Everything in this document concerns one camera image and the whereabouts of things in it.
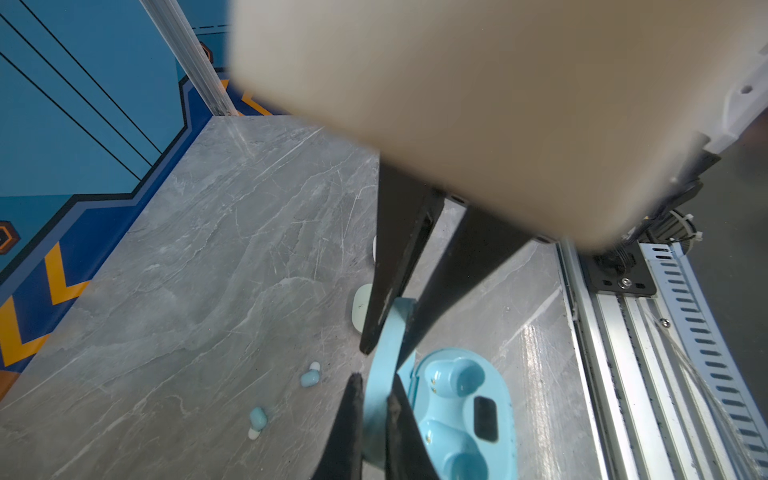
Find aluminium front rail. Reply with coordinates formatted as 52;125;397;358
557;242;767;479

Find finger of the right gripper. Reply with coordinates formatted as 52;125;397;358
397;206;533;365
359;159;445;354

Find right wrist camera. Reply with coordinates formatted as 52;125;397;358
228;1;767;249

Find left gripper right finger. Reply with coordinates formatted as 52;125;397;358
386;383;439;480

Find green charging case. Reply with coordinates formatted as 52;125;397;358
351;283;372;334

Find blue earbud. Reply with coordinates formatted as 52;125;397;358
300;361;321;388
247;407;268;440

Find blue earbud upper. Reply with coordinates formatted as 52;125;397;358
300;361;321;388

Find blue earbud lower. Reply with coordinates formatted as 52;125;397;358
247;407;268;440

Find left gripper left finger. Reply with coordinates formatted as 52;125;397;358
311;373;364;480

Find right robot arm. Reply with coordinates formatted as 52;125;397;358
352;50;767;365

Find blue charging case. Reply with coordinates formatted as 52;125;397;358
362;298;518;479

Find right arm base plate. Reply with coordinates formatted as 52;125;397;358
578;242;657;297

